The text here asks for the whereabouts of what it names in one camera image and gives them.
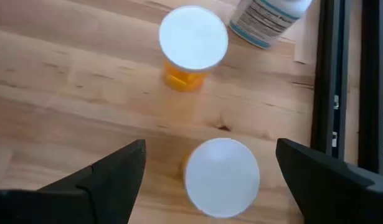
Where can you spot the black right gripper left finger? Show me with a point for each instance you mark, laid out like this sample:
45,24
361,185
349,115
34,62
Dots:
110,183

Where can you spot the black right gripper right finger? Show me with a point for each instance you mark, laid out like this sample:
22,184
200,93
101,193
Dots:
328,186

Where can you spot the orange pill bottle white cap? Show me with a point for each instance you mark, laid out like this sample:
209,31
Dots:
192,37
222,177

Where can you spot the white bottle with printed label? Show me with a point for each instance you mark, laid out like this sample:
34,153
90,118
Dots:
266,18

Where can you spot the black aluminium table frame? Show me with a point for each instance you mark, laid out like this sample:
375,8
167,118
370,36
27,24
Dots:
328,77

